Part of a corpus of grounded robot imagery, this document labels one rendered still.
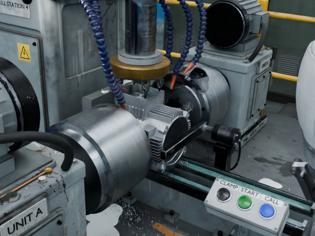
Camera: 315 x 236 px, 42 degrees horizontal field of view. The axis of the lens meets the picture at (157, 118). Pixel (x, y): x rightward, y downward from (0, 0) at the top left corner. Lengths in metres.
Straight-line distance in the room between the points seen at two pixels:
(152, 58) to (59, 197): 0.52
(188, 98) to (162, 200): 0.35
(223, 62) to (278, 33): 2.74
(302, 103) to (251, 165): 1.12
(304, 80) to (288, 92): 3.94
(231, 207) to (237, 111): 0.75
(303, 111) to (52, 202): 0.52
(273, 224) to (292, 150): 0.89
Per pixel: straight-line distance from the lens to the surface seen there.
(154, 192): 1.29
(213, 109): 1.39
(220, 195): 0.93
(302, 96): 0.48
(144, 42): 1.17
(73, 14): 1.27
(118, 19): 1.42
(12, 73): 0.78
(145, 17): 1.16
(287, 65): 4.33
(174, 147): 1.19
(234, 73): 1.58
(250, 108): 1.68
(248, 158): 1.64
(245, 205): 0.91
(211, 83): 1.41
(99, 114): 1.05
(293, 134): 1.91
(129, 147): 1.02
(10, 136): 0.71
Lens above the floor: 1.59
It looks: 24 degrees down
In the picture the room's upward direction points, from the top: 2 degrees clockwise
